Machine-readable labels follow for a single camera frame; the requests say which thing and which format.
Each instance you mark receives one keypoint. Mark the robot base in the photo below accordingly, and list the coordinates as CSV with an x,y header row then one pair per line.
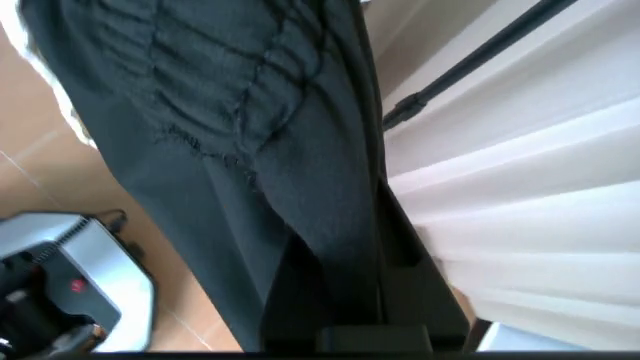
x,y
100,260

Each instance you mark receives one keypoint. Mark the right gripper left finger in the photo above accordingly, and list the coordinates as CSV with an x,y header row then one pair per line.
x,y
295,310

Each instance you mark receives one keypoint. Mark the black clothes rack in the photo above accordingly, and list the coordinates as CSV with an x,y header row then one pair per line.
x,y
475,55

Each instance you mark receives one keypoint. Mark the black garment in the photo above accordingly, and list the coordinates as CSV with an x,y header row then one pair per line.
x,y
225,125

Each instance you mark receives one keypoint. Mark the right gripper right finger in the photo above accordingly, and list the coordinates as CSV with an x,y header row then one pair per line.
x,y
420,300

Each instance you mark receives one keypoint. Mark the white printed shirt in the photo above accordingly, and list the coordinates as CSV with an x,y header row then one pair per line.
x,y
6,20

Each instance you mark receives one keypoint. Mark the beige curtain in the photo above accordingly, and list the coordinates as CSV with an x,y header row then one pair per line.
x,y
525,200

